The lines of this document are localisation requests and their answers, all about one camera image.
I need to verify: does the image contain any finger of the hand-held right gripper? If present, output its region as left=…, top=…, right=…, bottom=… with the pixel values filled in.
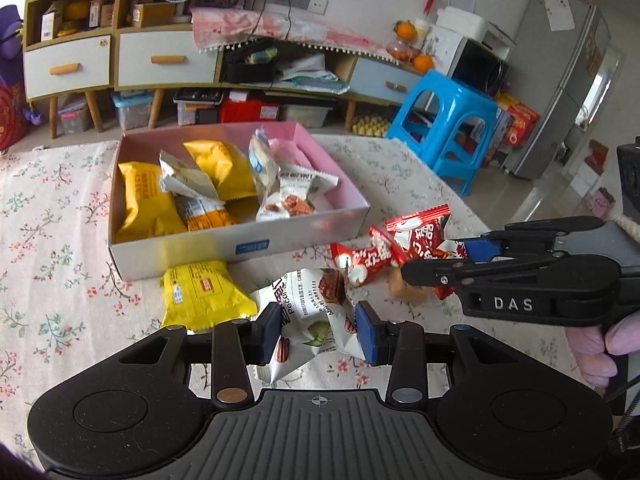
left=470, top=216, right=619, bottom=262
left=400, top=252, right=567, bottom=291

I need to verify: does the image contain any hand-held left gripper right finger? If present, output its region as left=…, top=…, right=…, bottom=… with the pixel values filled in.
left=355, top=301, right=531, bottom=411

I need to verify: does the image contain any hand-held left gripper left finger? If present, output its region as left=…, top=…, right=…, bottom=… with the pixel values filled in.
left=107, top=301, right=285, bottom=411

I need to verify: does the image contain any white pecan snack packet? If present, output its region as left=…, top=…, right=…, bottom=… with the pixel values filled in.
left=249, top=266, right=370, bottom=385

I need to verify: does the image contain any red snack packet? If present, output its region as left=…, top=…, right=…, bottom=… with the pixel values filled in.
left=330, top=237, right=407, bottom=288
left=369, top=204, right=471, bottom=301

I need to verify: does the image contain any yellow packet with orange label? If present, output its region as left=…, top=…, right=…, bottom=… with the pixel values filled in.
left=160, top=259, right=259, bottom=333

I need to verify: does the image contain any pink-lined cardboard box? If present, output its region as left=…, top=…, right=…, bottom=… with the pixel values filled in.
left=107, top=121, right=372, bottom=282

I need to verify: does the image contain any orange gold snack packet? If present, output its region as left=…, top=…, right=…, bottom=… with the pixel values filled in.
left=174, top=194, right=240, bottom=233

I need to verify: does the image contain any white and blue snack packet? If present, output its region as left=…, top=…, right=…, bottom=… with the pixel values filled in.
left=248, top=127, right=282, bottom=196

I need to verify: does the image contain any white triangle-print snack packet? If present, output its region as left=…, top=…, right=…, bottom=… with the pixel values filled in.
left=159, top=150, right=226, bottom=206

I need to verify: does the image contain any pink wafer snack packet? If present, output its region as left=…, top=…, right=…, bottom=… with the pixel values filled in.
left=270, top=139, right=346, bottom=197

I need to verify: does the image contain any person's right hand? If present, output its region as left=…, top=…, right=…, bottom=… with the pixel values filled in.
left=565, top=310, right=629, bottom=390

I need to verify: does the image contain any tan snack packet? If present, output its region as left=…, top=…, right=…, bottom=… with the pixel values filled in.
left=389, top=267, right=430, bottom=305

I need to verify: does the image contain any red and orange snack carton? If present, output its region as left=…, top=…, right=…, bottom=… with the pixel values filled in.
left=495, top=92, right=541, bottom=148

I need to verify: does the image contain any white nut snack packet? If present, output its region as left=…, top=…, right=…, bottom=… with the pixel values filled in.
left=255, top=170, right=341, bottom=224

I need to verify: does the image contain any blue plastic stool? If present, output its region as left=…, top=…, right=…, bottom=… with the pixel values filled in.
left=385, top=70, right=513, bottom=198

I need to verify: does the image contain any grey refrigerator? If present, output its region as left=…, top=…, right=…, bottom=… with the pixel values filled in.
left=505, top=0, right=626, bottom=181

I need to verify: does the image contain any egg tray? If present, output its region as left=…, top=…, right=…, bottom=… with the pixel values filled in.
left=352, top=114, right=391, bottom=137

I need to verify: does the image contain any black microwave oven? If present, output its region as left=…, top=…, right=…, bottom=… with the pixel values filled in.
left=450, top=37, right=511, bottom=98

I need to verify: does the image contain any large yellow snack packet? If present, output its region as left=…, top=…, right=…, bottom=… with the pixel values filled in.
left=115, top=160, right=190, bottom=244

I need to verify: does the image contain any low wooden media cabinet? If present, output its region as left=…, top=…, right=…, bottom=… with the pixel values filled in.
left=220, top=42, right=431, bottom=131

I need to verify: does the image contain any long clear storage bin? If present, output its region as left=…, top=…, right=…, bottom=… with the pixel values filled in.
left=280, top=104, right=336, bottom=128

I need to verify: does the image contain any red flat box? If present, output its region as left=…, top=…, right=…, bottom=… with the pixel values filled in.
left=219, top=99, right=281, bottom=123

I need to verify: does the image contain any white countertop appliance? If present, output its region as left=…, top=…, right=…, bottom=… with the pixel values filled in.
left=435, top=7, right=488, bottom=43

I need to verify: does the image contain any floral tablecloth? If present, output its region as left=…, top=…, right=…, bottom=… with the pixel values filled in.
left=0, top=132, right=601, bottom=461

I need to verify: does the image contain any pile of folded bags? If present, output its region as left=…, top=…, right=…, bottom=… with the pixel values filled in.
left=275, top=52, right=351, bottom=96

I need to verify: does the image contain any blue-lid storage bin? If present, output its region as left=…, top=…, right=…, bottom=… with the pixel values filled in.
left=111, top=91, right=153, bottom=131

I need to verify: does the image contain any black storage box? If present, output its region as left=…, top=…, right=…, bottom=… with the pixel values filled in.
left=222, top=47, right=278, bottom=86

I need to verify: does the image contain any pink patterned cloth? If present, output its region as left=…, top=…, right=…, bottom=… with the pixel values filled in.
left=190, top=7, right=403, bottom=66

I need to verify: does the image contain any wooden drawer cabinet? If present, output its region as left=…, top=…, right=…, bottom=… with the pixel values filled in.
left=112, top=22, right=224, bottom=133

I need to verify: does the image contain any tall wooden shelf cabinet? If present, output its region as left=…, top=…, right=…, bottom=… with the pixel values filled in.
left=22, top=0, right=119, bottom=139

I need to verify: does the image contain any red cylindrical snack bucket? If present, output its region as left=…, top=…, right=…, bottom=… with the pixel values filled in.
left=0, top=85, right=28, bottom=151

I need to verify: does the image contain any small cardboard box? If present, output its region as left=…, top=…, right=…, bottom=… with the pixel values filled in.
left=131, top=2, right=176, bottom=28

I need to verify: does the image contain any brown carton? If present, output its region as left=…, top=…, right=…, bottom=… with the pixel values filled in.
left=89, top=0, right=115, bottom=30

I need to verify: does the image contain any orange fruit on shelf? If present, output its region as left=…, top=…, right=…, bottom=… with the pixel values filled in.
left=64, top=1, right=91, bottom=36

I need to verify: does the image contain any white carton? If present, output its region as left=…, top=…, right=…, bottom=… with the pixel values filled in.
left=40, top=2, right=63, bottom=41

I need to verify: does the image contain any purple plush toy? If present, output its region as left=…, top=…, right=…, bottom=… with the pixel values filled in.
left=0, top=4, right=38, bottom=126

